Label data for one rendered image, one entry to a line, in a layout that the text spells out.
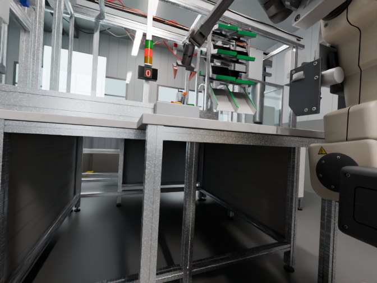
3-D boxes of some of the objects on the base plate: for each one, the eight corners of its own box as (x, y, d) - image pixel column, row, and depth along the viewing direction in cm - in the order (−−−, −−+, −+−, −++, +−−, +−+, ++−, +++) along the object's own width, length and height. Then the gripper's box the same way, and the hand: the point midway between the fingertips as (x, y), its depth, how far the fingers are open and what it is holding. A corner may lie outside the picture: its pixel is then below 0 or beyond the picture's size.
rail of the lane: (217, 129, 96) (219, 110, 96) (7, 112, 63) (9, 82, 64) (212, 130, 101) (214, 112, 101) (15, 114, 69) (17, 86, 69)
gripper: (177, 53, 94) (171, 80, 103) (201, 58, 99) (193, 84, 108) (175, 49, 98) (169, 76, 108) (197, 54, 103) (191, 79, 113)
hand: (182, 78), depth 108 cm, fingers open, 9 cm apart
